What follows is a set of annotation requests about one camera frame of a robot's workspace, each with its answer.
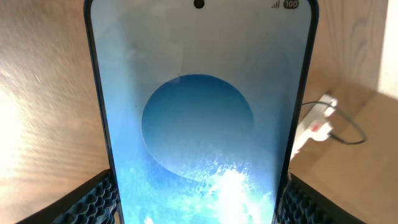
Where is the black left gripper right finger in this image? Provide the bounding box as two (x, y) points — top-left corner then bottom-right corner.
(275, 174), (364, 224)

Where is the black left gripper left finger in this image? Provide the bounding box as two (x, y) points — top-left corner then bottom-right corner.
(18, 169), (118, 224)

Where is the black USB charging cable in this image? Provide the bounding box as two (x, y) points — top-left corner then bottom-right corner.
(300, 100), (368, 146)

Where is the blue Samsung Galaxy smartphone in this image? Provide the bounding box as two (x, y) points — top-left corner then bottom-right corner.
(84, 0), (319, 224)

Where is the white charger plug adapter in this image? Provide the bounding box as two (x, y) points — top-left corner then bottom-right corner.
(308, 119), (333, 142)

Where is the white power strip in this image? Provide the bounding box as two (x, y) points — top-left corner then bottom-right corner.
(290, 94), (338, 160)

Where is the brown cardboard panel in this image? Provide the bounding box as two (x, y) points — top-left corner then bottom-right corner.
(290, 0), (397, 223)

